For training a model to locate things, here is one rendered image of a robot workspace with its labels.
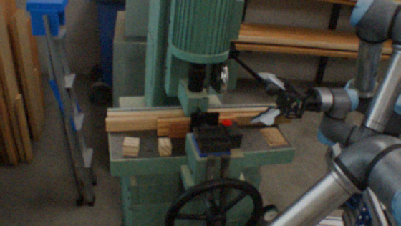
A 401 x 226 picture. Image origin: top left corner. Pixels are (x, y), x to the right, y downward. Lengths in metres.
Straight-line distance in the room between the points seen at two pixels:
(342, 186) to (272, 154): 0.48
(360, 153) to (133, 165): 0.65
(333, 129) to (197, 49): 0.50
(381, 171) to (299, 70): 3.40
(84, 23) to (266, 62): 1.84
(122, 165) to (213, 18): 0.50
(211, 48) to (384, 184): 0.60
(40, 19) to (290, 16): 2.65
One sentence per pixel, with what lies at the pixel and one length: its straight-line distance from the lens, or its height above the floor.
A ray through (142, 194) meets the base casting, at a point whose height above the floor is 0.76.
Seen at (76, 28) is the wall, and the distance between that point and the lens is 3.57.
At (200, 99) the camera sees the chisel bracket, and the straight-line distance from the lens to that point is 1.17.
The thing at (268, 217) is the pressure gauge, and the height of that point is 0.65.
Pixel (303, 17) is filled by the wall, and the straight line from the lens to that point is 3.88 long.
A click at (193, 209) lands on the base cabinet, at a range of 1.29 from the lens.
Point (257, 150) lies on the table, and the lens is 1.21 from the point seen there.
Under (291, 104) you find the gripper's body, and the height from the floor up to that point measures 1.11.
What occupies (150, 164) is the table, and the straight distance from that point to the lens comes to 1.13.
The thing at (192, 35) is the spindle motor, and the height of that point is 1.25.
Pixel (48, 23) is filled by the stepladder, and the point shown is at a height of 1.07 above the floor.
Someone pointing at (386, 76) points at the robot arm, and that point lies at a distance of 1.21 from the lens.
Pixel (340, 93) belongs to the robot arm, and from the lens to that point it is 1.19.
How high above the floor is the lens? 1.58
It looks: 30 degrees down
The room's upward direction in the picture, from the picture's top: 8 degrees clockwise
